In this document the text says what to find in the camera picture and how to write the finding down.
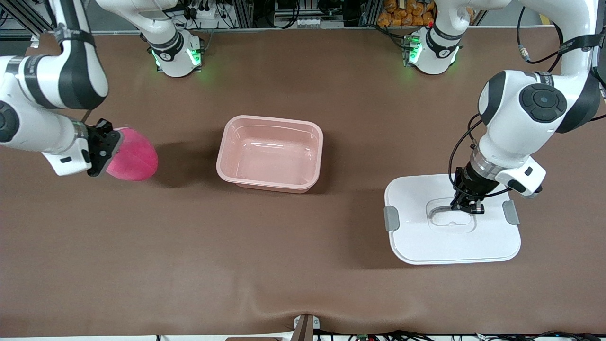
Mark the brown table cover mat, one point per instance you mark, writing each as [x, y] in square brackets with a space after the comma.
[284, 260]

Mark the pink plush toy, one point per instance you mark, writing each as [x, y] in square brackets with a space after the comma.
[137, 156]

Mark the white power strip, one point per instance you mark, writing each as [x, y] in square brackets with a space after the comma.
[208, 14]

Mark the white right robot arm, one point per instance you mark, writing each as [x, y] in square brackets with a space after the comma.
[38, 128]

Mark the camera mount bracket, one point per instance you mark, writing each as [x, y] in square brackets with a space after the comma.
[305, 329]

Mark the aluminium table edge rail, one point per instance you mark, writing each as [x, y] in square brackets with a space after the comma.
[307, 30]

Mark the orange snack packet pile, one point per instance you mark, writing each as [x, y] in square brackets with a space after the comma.
[402, 16]

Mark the aluminium frame post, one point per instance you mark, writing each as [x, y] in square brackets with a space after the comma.
[242, 12]

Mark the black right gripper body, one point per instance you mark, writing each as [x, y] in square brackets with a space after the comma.
[101, 144]

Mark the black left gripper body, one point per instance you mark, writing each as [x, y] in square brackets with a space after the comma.
[470, 182]

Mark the white plastic cutting board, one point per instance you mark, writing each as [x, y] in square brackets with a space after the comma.
[416, 237]

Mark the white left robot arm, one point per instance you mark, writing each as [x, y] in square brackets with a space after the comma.
[539, 102]

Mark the pink plastic box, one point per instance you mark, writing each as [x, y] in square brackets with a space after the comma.
[270, 161]

